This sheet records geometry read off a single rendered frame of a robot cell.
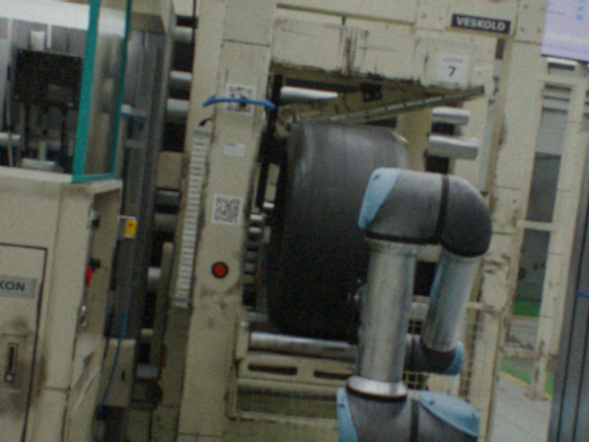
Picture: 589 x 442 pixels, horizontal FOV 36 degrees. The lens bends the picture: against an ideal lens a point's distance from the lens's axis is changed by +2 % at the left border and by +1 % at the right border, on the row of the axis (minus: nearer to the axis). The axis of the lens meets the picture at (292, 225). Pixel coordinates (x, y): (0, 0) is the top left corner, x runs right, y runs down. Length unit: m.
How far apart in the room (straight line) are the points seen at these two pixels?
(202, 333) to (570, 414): 1.09
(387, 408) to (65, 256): 0.64
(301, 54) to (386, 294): 1.16
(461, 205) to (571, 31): 4.88
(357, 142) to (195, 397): 0.79
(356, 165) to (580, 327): 0.83
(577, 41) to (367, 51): 3.90
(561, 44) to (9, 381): 5.21
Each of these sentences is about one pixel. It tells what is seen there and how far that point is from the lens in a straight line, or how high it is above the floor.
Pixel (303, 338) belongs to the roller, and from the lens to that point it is 2.33.
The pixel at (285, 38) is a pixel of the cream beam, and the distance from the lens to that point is 2.64.
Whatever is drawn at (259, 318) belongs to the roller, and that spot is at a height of 0.91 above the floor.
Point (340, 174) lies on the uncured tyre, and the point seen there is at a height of 1.35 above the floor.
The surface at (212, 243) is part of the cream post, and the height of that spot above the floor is 1.13.
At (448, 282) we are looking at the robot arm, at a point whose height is 1.16.
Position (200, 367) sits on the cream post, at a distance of 2.40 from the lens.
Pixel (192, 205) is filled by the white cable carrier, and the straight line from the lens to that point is 2.36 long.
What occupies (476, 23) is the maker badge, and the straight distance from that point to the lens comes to 3.08.
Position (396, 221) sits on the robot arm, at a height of 1.27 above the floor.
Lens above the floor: 1.32
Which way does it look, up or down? 3 degrees down
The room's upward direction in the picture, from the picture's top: 7 degrees clockwise
